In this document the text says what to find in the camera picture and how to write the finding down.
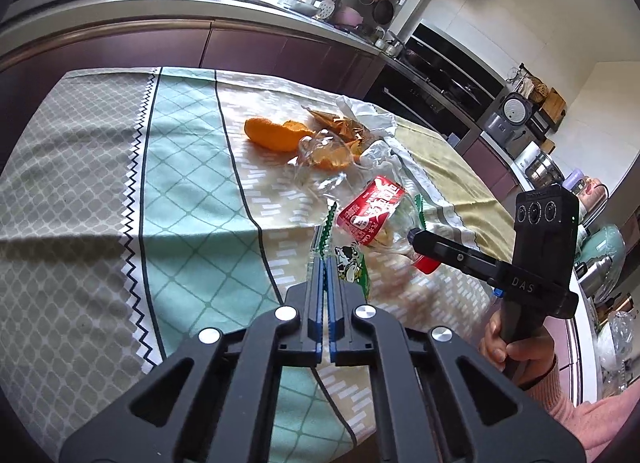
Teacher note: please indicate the white plastic bag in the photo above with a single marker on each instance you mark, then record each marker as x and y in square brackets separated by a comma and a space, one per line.
[367, 113]

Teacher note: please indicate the steel thermos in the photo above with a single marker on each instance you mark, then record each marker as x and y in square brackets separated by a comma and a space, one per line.
[592, 280]

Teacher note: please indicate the clear bottle red label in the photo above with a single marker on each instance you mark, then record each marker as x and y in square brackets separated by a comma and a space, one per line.
[372, 208]

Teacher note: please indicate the kitchen countertop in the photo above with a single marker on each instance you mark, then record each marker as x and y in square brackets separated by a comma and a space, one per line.
[150, 5]

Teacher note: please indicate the person's right hand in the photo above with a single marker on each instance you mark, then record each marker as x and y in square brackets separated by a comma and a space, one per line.
[537, 360]

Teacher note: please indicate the pink pot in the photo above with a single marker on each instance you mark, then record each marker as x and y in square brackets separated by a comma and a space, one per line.
[350, 18]

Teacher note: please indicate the brown lower cabinets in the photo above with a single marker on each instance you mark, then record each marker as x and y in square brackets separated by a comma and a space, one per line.
[125, 48]

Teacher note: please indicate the person's right forearm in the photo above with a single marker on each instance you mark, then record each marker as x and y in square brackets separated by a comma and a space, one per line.
[600, 423]

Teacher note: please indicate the clear plastic packaging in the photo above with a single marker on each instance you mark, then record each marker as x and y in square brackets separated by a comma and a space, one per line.
[395, 163]

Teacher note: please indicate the white perforated skimmer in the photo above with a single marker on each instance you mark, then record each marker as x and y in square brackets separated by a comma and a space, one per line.
[326, 9]

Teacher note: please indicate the black integrated stove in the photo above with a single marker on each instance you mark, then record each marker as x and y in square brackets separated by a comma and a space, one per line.
[440, 78]

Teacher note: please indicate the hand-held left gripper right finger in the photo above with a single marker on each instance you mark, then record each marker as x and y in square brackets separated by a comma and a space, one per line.
[334, 313]

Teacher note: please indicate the gold snack wrapper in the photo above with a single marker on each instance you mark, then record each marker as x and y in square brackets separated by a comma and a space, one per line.
[345, 125]

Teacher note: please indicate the mint green appliance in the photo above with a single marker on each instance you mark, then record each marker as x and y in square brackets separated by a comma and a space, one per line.
[605, 245]

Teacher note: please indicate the black frying pan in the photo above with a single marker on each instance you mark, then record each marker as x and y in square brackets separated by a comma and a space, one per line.
[384, 13]

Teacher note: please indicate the patterned tablecloth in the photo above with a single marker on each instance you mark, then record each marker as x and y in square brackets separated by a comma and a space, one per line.
[190, 183]

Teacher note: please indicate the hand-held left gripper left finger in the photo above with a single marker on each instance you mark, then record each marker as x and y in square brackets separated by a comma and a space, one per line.
[320, 313]

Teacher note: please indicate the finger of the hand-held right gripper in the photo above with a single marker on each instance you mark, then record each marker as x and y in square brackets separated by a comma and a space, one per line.
[450, 250]

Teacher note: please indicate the grey rice cooker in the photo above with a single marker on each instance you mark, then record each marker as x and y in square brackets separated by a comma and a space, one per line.
[510, 115]

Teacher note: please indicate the green cow print wrapper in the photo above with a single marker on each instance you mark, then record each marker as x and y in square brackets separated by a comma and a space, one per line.
[350, 265]

